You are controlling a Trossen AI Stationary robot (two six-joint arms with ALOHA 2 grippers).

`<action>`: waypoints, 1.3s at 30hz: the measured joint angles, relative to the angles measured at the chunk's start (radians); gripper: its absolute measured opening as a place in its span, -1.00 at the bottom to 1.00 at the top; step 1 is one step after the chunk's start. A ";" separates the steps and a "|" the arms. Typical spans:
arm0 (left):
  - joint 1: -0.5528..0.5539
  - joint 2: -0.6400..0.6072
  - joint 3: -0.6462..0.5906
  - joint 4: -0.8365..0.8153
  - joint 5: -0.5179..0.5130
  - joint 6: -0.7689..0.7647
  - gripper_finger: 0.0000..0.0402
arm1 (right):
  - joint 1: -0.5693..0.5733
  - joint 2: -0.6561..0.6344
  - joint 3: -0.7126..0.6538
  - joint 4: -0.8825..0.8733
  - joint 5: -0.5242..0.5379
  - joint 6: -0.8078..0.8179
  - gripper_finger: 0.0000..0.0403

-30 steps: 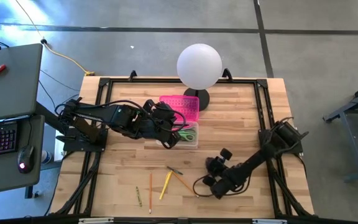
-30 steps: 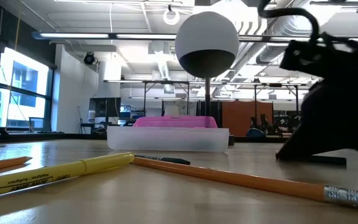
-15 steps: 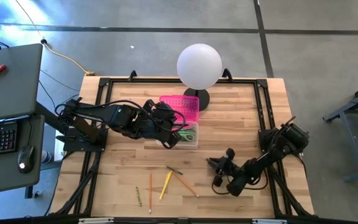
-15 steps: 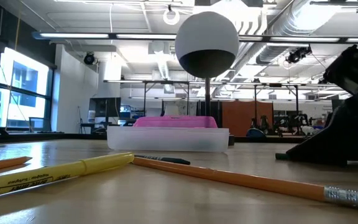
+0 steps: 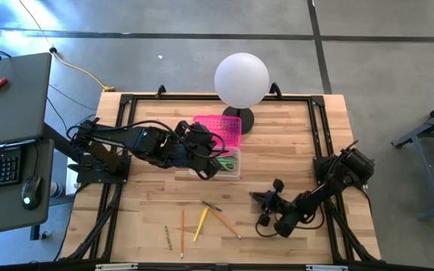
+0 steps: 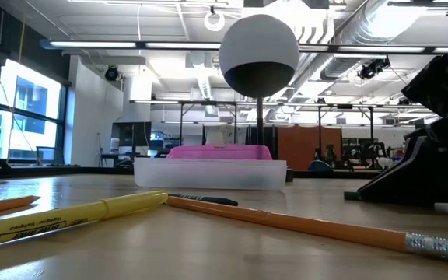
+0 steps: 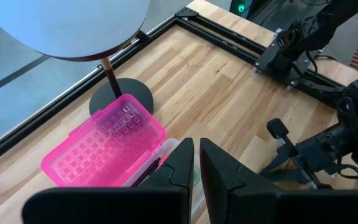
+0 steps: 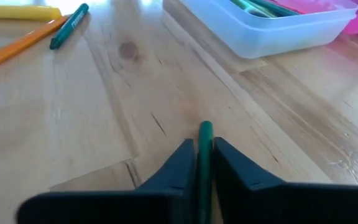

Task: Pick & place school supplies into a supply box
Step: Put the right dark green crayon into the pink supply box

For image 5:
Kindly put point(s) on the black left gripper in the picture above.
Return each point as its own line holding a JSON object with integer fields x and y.
{"x": 194, "y": 150}

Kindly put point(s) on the grey desk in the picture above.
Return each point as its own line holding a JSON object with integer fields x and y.
{"x": 6, "y": 214}

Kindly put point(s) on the grey laptop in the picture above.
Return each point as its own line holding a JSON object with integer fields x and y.
{"x": 17, "y": 109}

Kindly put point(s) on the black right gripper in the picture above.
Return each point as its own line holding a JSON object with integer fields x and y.
{"x": 283, "y": 207}

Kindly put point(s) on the orange pencil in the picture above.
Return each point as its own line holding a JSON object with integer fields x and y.
{"x": 224, "y": 222}
{"x": 182, "y": 233}

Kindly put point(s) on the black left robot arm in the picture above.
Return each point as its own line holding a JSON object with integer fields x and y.
{"x": 141, "y": 141}

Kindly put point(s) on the dark pen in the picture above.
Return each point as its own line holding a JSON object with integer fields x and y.
{"x": 211, "y": 206}

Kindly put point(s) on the clear supply box pink lid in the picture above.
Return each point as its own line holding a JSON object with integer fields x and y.
{"x": 228, "y": 128}

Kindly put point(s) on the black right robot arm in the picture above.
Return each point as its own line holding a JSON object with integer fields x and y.
{"x": 315, "y": 193}

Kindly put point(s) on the black computer mouse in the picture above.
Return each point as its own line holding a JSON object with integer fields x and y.
{"x": 31, "y": 193}

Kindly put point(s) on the grey metal cart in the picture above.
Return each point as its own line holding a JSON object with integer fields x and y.
{"x": 424, "y": 177}

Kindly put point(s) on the yellow highlighter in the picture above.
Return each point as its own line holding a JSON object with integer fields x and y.
{"x": 200, "y": 224}

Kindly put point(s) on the white globe lamp black base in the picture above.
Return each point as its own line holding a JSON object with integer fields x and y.
{"x": 241, "y": 81}

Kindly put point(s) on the white bracket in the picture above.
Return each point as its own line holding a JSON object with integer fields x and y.
{"x": 326, "y": 267}
{"x": 116, "y": 267}

